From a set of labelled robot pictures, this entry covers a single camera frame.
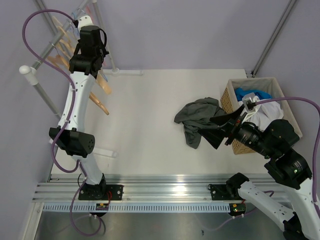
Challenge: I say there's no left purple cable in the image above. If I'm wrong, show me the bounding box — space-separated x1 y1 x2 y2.
22 9 82 173

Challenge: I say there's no white t shirt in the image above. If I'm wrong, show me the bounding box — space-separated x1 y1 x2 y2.
245 101 284 132

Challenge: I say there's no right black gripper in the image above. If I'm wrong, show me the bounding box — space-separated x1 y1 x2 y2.
197 103 275 158

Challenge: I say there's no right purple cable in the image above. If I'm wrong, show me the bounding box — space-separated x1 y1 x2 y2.
254 97 320 216

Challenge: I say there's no wicker laundry basket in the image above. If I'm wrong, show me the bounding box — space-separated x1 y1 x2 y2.
220 77 303 156

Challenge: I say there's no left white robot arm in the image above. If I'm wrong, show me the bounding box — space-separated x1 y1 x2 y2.
49 25 108 200

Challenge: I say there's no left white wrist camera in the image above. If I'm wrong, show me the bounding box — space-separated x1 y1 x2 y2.
76 15 94 31

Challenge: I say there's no cream plastic hanger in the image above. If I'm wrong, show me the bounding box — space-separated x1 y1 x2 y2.
51 16 76 52

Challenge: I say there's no light blue wire hanger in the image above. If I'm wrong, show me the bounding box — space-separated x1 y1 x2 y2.
71 11 79 36

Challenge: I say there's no aluminium mounting rail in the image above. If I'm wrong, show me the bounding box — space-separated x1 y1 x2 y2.
32 173 232 203

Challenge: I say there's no white slotted cable duct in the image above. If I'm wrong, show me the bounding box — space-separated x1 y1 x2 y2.
42 202 230 213

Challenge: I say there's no metal clothes rack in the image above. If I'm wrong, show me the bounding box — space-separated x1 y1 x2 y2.
15 0 143 160

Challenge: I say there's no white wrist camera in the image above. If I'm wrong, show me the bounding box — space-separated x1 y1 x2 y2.
76 15 94 31
242 93 260 123

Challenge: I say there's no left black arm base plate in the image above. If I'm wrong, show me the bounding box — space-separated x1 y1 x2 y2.
78 184 124 201

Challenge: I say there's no beige wooden hanger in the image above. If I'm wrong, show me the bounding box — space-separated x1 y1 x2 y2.
47 36 112 95

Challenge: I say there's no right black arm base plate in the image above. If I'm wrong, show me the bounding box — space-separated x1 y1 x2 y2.
207 184 244 201

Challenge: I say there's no dark grey t shirt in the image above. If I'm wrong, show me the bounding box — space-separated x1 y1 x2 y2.
173 97 226 149

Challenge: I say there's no bright blue t shirt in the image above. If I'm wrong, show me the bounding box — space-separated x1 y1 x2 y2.
234 87 272 102

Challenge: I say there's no brown wooden hanger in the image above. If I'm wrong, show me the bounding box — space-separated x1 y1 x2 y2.
47 55 110 116

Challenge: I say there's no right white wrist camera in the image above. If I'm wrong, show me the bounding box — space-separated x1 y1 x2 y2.
242 93 260 123

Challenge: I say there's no purple cable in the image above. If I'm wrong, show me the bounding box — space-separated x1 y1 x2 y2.
254 97 320 216
22 9 82 173

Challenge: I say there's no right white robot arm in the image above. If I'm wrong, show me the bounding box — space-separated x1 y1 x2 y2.
198 106 320 240

